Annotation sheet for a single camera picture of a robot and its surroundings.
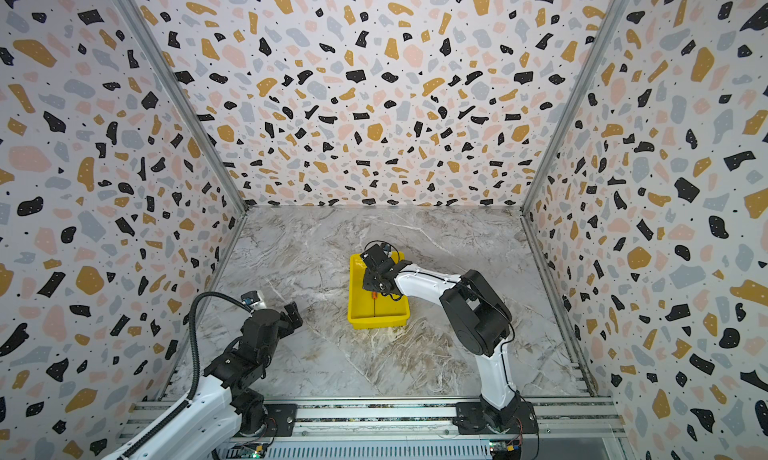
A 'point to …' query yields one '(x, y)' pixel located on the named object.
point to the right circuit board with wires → (503, 445)
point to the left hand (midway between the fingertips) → (287, 310)
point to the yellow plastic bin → (365, 312)
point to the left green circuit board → (252, 451)
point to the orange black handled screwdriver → (374, 295)
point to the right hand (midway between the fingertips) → (370, 281)
